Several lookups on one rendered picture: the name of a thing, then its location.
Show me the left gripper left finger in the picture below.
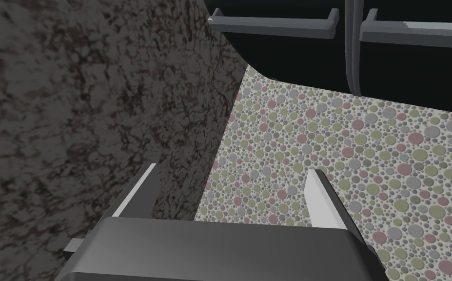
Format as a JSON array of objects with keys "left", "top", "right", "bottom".
[{"left": 110, "top": 163, "right": 162, "bottom": 219}]

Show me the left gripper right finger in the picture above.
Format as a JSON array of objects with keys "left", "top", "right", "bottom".
[{"left": 303, "top": 168, "right": 362, "bottom": 236}]

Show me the black cupboard door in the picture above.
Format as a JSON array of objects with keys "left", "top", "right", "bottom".
[
  {"left": 359, "top": 0, "right": 452, "bottom": 118},
  {"left": 203, "top": 0, "right": 348, "bottom": 93}
]

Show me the grey bar handle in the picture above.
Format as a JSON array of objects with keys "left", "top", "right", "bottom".
[
  {"left": 207, "top": 7, "right": 340, "bottom": 40},
  {"left": 359, "top": 8, "right": 452, "bottom": 50}
]

